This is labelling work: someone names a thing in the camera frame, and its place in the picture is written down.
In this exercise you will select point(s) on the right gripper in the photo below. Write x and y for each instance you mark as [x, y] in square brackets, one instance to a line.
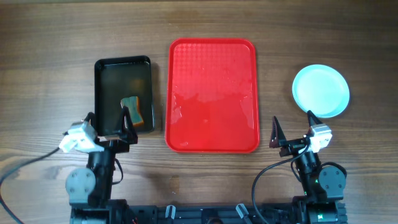
[279, 140]

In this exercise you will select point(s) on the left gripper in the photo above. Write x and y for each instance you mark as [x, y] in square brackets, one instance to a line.
[126, 136]

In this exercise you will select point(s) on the orange green scrub sponge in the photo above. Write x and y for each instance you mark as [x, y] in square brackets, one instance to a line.
[132, 103]

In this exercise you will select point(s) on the white plate top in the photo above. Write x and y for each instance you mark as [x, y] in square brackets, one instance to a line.
[322, 90]

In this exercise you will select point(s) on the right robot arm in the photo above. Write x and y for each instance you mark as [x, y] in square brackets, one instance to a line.
[323, 183]

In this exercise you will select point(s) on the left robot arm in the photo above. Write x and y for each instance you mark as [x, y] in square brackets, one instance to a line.
[89, 188]

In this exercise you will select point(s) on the black water tray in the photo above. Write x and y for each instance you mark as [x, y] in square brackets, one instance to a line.
[119, 78]

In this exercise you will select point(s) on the red plastic tray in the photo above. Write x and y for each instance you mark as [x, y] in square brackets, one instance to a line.
[212, 99]

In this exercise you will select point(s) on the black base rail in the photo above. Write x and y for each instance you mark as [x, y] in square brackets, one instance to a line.
[272, 212]

